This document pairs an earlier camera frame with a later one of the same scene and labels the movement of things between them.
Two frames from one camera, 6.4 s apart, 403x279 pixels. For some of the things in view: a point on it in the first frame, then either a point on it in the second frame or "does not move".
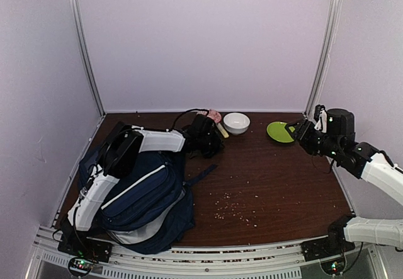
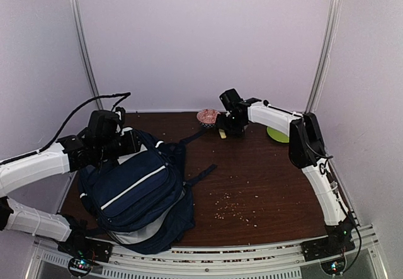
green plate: x=276 y=131 does not move
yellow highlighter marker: x=225 y=133 does not move
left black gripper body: x=209 y=147 to x=109 y=148
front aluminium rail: x=48 y=262 does not move
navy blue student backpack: x=150 y=208 does not move
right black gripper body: x=328 y=146 to x=231 y=125
